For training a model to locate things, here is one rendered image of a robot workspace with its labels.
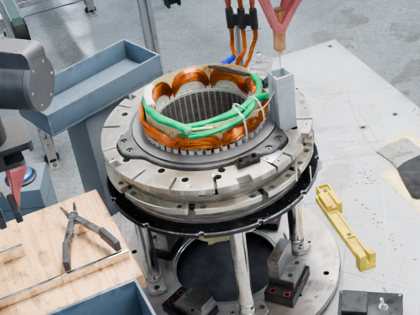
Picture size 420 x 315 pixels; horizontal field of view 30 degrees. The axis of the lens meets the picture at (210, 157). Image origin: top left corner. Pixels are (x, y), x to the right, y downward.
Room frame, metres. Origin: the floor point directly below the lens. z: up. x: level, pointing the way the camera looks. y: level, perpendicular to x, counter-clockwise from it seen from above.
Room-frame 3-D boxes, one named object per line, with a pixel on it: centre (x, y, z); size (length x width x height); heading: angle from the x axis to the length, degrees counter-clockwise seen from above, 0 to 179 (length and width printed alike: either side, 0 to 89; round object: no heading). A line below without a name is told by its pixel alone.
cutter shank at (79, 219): (0.80, 0.18, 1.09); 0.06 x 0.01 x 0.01; 44
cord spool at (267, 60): (1.55, -0.14, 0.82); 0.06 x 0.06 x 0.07
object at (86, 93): (1.23, 0.19, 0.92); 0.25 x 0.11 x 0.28; 128
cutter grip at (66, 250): (0.74, 0.20, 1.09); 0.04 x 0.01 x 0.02; 4
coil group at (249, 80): (1.00, -0.08, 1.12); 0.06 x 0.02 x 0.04; 17
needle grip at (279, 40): (0.94, -0.12, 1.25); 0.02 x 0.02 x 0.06
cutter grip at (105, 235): (0.76, 0.14, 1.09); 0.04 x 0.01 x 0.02; 34
